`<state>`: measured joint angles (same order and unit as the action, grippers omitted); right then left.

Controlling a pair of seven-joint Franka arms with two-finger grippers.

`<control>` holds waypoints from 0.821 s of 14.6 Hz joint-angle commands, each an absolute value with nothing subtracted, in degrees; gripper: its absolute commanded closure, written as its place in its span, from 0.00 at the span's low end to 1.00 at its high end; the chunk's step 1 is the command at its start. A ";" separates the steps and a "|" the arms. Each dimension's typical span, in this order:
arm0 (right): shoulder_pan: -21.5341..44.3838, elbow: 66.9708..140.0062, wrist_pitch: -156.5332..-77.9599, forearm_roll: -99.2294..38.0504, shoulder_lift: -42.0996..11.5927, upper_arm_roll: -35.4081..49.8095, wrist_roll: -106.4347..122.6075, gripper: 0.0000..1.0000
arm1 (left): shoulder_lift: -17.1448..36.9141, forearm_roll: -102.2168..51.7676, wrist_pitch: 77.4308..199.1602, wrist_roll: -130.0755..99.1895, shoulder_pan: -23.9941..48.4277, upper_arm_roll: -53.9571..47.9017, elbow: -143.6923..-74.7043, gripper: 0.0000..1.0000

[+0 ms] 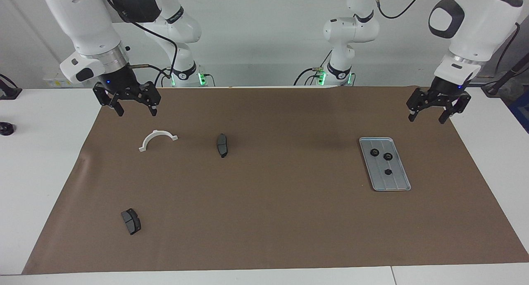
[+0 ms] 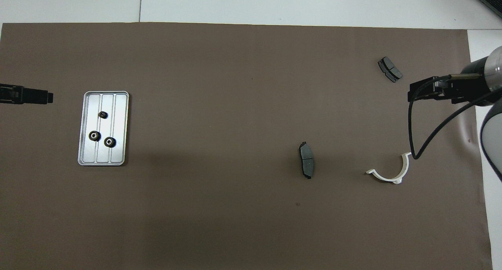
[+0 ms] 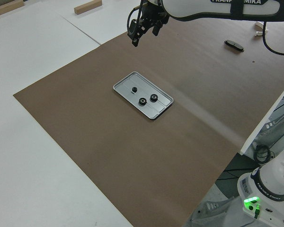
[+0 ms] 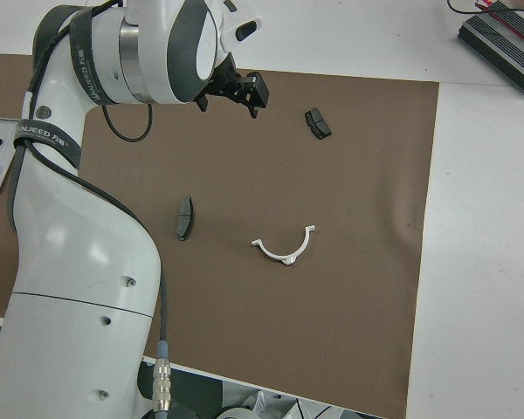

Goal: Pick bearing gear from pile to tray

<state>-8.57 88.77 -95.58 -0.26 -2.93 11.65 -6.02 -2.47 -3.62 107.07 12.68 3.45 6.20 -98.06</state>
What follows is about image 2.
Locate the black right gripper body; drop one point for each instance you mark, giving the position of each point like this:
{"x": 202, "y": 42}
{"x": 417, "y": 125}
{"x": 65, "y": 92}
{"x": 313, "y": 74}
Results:
{"x": 470, "y": 87}

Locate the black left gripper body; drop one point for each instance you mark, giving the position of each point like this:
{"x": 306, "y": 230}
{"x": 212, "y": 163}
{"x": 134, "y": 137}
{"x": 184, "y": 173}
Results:
{"x": 8, "y": 94}

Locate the small black bearing gear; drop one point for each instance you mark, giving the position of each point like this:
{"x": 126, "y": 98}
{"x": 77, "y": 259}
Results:
{"x": 102, "y": 114}

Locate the large black bearing gear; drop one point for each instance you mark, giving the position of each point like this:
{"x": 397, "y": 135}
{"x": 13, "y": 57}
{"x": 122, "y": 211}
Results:
{"x": 110, "y": 142}
{"x": 94, "y": 136}

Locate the silver metal tray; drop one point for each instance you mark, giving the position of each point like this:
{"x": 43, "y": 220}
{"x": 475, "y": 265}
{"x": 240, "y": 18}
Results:
{"x": 117, "y": 117}

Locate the short dark grey brake pad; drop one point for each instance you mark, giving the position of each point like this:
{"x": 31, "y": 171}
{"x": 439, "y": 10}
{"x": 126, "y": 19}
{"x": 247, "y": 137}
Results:
{"x": 390, "y": 69}

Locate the long dark grey brake pad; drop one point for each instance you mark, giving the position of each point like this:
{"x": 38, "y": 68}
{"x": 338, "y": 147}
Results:
{"x": 307, "y": 160}

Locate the brown table mat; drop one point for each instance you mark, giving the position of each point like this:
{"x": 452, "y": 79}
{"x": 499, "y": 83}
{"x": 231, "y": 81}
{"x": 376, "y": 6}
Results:
{"x": 235, "y": 215}

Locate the white curved plastic bracket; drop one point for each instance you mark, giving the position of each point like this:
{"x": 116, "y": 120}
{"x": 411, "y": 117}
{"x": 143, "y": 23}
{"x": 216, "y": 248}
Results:
{"x": 386, "y": 178}

